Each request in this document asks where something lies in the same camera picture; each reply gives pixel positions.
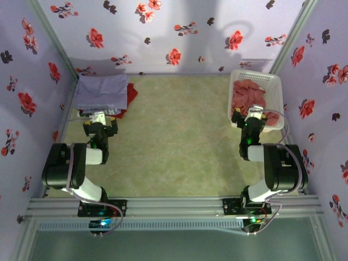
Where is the plain purple t-shirt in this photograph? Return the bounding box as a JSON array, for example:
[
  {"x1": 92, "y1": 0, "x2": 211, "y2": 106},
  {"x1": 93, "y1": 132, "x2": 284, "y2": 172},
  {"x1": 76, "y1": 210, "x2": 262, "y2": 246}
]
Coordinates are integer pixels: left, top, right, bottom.
[{"x1": 74, "y1": 74, "x2": 130, "y2": 111}]

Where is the purple t-shirt with white print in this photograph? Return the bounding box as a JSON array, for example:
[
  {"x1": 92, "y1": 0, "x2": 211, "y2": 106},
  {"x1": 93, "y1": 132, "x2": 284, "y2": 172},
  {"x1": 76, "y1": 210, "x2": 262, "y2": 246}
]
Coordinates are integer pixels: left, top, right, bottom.
[{"x1": 80, "y1": 107, "x2": 127, "y2": 117}]

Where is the pink crumpled t-shirt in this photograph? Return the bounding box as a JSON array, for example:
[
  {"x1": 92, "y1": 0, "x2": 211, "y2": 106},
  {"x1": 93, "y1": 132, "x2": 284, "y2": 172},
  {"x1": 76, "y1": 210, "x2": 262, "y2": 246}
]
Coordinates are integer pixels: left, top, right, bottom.
[{"x1": 231, "y1": 79, "x2": 281, "y2": 127}]

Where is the white plastic basket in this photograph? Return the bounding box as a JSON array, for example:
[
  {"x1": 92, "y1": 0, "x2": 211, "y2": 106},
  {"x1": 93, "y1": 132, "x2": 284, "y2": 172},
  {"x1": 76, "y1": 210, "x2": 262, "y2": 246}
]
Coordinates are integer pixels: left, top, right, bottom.
[{"x1": 226, "y1": 69, "x2": 285, "y2": 134}]

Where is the red folded t-shirt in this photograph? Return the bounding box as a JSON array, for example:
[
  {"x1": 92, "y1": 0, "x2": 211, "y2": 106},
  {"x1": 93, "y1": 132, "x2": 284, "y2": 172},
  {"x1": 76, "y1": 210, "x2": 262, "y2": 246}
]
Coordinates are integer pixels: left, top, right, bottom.
[{"x1": 104, "y1": 82, "x2": 139, "y2": 120}]

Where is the control board with green light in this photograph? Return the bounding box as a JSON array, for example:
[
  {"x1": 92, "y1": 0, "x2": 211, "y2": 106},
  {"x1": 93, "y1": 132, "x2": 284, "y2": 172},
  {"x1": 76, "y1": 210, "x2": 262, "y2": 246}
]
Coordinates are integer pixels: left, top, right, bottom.
[
  {"x1": 241, "y1": 216, "x2": 266, "y2": 236},
  {"x1": 89, "y1": 218, "x2": 114, "y2": 237}
]

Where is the aluminium side rail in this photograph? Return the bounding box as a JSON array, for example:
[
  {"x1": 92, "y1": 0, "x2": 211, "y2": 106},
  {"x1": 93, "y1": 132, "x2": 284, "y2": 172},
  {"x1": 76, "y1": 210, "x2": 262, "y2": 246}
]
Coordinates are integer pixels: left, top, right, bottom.
[
  {"x1": 40, "y1": 78, "x2": 80, "y2": 197},
  {"x1": 271, "y1": 78, "x2": 308, "y2": 195}
]

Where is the left arm grey cable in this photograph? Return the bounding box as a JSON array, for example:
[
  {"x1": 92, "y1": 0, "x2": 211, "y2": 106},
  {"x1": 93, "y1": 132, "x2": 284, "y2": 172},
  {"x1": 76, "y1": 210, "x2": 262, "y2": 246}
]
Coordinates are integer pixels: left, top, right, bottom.
[{"x1": 65, "y1": 115, "x2": 125, "y2": 237}]

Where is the thin aluminium wall bar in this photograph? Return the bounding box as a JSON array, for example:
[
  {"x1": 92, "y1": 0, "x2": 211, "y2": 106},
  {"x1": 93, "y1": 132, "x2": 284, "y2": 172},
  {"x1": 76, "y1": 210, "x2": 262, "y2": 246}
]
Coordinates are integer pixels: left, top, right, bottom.
[{"x1": 78, "y1": 71, "x2": 270, "y2": 77}]

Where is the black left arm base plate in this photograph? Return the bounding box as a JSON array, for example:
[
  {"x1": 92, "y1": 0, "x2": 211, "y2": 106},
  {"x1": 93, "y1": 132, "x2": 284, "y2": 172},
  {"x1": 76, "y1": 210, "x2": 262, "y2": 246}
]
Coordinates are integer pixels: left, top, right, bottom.
[{"x1": 77, "y1": 200, "x2": 128, "y2": 218}]

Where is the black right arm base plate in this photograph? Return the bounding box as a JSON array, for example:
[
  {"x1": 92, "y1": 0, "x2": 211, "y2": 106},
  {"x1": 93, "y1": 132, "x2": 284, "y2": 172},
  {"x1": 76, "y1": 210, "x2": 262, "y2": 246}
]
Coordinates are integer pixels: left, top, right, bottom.
[{"x1": 222, "y1": 197, "x2": 272, "y2": 217}]

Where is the aluminium corner post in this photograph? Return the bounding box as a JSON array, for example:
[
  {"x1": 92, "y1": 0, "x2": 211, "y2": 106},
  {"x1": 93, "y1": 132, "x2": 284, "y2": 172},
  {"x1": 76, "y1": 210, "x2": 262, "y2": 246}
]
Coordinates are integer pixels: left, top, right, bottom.
[
  {"x1": 268, "y1": 0, "x2": 318, "y2": 80},
  {"x1": 27, "y1": 0, "x2": 80, "y2": 80}
]

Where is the long aluminium mounting rail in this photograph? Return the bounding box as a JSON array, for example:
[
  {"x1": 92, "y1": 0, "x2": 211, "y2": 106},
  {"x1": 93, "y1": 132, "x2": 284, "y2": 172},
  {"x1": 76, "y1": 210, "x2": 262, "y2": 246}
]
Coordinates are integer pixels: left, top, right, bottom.
[{"x1": 26, "y1": 195, "x2": 324, "y2": 219}]

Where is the grey slotted cable duct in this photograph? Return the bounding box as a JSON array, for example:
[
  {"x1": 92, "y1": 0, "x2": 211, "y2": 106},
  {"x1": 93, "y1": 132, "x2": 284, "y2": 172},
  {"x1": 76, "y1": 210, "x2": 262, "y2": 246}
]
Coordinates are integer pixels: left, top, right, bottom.
[{"x1": 36, "y1": 220, "x2": 245, "y2": 232}]

